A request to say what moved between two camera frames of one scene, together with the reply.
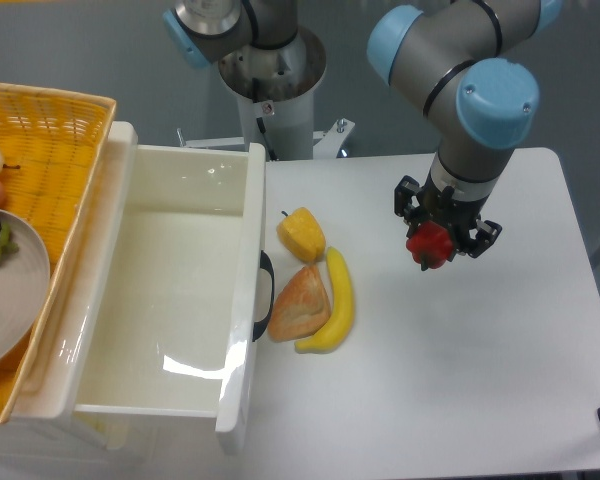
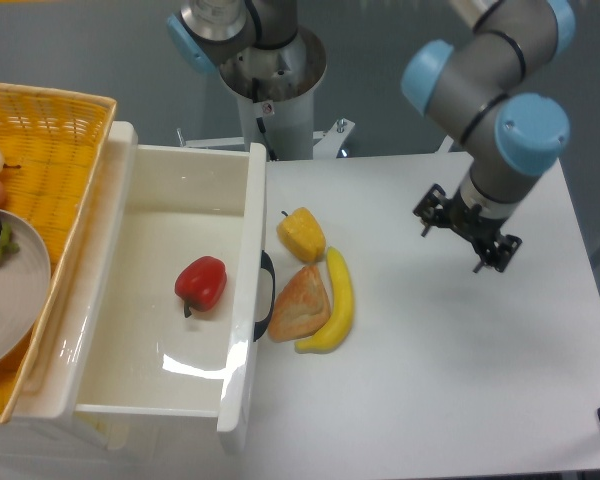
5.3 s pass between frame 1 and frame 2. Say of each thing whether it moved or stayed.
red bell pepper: moved
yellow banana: stayed
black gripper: moved
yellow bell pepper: stayed
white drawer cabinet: stayed
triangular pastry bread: stayed
